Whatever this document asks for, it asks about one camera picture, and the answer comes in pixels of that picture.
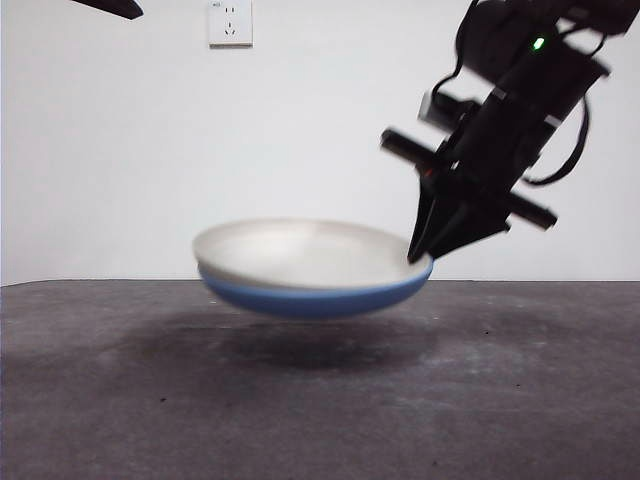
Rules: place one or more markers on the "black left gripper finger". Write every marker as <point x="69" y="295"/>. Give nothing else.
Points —
<point x="112" y="6"/>

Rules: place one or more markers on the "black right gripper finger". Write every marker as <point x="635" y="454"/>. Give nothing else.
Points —
<point x="475" y="225"/>
<point x="425" y="225"/>

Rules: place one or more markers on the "white round plate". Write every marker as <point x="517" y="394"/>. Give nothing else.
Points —
<point x="300" y="255"/>

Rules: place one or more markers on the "blue round plate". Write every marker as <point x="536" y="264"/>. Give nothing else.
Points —
<point x="310" y="302"/>

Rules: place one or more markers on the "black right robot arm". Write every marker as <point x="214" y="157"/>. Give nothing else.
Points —
<point x="500" y="35"/>

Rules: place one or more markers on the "pale grey right camera box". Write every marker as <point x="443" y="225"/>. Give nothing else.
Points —
<point x="429" y="107"/>

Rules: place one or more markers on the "white wall socket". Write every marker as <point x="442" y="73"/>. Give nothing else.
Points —
<point x="230" y="22"/>

